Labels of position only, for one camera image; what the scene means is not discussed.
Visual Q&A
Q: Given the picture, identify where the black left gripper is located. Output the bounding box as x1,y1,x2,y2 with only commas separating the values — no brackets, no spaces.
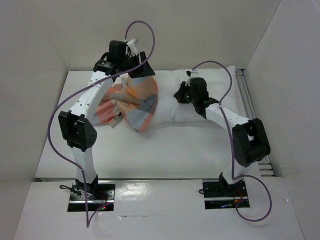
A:
119,52,156,80

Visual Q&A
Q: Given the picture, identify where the white pillow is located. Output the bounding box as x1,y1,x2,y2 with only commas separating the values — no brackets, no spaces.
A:
150,66,246,125

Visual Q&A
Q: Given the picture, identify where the orange grey checked pillowcase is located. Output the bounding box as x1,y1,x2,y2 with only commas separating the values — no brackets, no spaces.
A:
92,75,158,132

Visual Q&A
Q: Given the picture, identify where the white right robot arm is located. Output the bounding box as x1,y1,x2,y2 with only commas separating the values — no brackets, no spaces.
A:
174,77,271,196

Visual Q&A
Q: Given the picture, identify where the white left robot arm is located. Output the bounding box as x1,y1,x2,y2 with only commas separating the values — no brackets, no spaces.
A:
58,38,155,200

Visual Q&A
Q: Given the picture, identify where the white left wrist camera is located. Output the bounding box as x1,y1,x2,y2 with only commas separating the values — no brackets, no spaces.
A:
125,38,140,57

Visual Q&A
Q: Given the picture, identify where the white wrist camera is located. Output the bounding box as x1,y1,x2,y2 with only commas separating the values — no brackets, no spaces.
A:
185,69,199,86
125,38,140,57

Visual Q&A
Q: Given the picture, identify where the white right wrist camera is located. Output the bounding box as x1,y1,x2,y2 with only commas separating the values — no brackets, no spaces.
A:
185,69,199,86

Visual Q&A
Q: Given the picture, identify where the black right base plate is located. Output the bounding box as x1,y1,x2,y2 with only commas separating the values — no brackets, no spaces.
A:
198,179,250,210

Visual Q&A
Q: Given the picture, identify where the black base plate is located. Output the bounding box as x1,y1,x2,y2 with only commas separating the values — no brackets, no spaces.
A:
198,179,250,210
67,180,116,212

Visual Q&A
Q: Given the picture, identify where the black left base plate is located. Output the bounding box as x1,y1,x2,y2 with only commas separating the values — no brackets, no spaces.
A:
67,180,116,212

